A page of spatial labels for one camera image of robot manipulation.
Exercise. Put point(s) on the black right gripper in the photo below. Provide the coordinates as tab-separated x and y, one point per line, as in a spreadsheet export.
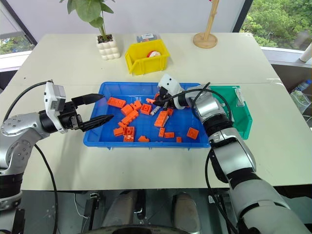
165	94

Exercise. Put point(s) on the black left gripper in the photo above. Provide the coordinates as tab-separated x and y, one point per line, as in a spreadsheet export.
69	117

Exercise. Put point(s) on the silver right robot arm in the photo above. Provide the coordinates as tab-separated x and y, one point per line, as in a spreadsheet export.
234	151

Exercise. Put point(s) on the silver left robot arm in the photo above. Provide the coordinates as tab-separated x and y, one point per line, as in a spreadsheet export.
17	126

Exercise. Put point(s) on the blue plastic bin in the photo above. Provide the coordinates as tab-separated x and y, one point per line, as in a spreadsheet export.
102	136

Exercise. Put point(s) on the yellow plastic bin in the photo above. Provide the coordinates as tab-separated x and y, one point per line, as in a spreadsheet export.
146	64

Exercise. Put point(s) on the green plastic bin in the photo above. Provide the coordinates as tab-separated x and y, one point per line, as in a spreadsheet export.
241	122

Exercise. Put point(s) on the small thin orange brick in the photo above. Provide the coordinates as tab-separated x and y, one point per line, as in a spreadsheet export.
150	100

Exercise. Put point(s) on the grey battery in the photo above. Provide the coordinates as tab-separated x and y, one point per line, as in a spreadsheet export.
155	111

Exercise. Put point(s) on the square orange brick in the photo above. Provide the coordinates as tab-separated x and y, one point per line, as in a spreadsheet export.
146	108
192	133

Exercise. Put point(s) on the long orange brick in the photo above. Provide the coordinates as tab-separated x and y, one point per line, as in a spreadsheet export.
128	118
161	119

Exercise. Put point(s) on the orange building brick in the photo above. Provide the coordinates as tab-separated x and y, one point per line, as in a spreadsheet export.
127	109
136	105

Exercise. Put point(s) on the wide flat orange brick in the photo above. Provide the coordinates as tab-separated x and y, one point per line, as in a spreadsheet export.
116	102

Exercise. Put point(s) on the hollow orange brick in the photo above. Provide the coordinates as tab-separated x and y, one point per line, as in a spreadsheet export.
129	134

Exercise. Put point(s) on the tiny orange brick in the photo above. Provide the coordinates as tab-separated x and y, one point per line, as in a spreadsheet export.
179	139

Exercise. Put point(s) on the red and white tape roll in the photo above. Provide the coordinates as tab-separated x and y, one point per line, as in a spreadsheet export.
154	54

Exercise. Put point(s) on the white bubble plant pot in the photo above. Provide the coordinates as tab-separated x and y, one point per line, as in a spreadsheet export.
109	50

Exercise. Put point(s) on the grey box with white label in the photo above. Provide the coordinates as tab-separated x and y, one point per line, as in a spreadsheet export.
147	37

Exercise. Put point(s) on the wooden stand with round base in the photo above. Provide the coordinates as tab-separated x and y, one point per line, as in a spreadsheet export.
205	40

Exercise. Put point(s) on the green leafy plant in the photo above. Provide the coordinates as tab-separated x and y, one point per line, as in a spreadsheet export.
87	11

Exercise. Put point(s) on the clear water bottle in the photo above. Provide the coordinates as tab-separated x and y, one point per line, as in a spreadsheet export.
302	86

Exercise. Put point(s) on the white cylinder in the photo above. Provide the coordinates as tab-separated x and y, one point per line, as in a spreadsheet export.
307	52

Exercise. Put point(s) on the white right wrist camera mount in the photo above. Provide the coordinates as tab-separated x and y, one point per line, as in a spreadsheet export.
169	83

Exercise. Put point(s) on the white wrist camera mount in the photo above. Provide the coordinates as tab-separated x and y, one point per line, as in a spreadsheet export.
169	83
50	102

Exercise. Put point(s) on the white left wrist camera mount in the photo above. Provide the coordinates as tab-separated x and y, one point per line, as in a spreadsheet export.
50	102

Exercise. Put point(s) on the black metal frame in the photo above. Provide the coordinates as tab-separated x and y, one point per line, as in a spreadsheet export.
93	209

